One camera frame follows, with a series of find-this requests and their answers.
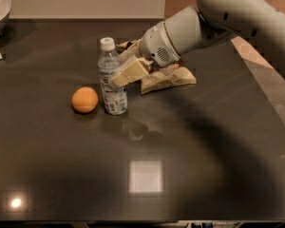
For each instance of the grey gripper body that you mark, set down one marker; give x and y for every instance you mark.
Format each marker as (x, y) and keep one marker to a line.
(156, 44)

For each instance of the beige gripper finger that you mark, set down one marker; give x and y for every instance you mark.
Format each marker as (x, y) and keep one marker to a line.
(130, 73)
(130, 51)

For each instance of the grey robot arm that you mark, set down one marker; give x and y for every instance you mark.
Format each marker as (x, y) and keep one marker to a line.
(207, 23)

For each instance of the brown chip bag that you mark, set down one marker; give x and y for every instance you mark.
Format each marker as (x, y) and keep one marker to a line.
(173, 75)

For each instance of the orange fruit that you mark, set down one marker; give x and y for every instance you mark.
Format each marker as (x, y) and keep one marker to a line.
(85, 99)

